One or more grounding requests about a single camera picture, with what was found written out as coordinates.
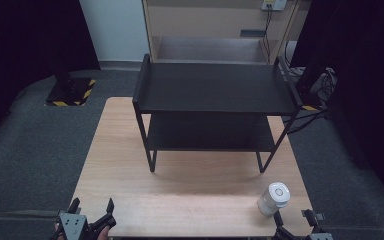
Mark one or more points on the white cup with lid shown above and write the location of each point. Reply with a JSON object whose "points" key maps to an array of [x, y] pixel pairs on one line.
{"points": [[273, 198]]}

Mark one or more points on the black two-tier shelf rack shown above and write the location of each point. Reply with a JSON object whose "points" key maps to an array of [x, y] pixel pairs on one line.
{"points": [[213, 90]]}

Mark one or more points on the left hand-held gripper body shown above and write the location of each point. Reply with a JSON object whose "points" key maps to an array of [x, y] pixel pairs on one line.
{"points": [[75, 226]]}

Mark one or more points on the black curtain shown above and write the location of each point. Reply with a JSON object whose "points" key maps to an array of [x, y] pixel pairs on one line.
{"points": [[23, 50], [363, 83]]}

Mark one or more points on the black stand with striped base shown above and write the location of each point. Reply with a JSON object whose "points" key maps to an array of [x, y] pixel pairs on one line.
{"points": [[69, 85]]}

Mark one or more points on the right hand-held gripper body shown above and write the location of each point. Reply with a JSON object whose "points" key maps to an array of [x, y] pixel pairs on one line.
{"points": [[308, 235]]}

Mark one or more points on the white power strip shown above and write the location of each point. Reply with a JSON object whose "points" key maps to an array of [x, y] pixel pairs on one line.
{"points": [[274, 4]]}

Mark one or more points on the wooden cabinet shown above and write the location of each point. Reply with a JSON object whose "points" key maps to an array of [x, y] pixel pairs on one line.
{"points": [[213, 30]]}

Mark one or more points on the person's left hand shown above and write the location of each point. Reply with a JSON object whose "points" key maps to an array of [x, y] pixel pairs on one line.
{"points": [[102, 233]]}

